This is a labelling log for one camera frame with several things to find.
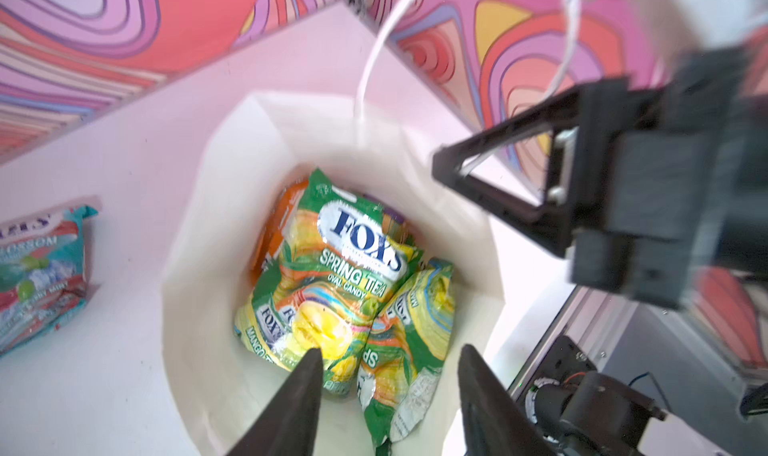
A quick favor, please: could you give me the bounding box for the teal Fox's candy bag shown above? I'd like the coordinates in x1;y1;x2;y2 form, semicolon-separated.
1;205;98;355

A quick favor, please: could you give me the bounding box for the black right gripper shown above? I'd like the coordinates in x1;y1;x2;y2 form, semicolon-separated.
432;46;767;309

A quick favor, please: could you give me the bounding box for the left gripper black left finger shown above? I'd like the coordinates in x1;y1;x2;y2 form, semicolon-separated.
228;348;323;456

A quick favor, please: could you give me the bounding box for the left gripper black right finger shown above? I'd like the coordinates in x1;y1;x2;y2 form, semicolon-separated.
458;344;554;455

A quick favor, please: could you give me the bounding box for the green Fox's candy bag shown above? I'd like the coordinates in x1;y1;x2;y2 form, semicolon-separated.
356;258;455;455

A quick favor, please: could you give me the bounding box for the yellow-green Fox's candy bag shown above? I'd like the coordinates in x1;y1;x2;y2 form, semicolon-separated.
234;169;423;396

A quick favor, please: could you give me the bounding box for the white paper bag with flowers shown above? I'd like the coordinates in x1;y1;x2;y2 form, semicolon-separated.
160;0;583;456

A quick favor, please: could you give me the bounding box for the orange snack bag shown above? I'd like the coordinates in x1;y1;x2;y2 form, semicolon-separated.
249;177;308;284

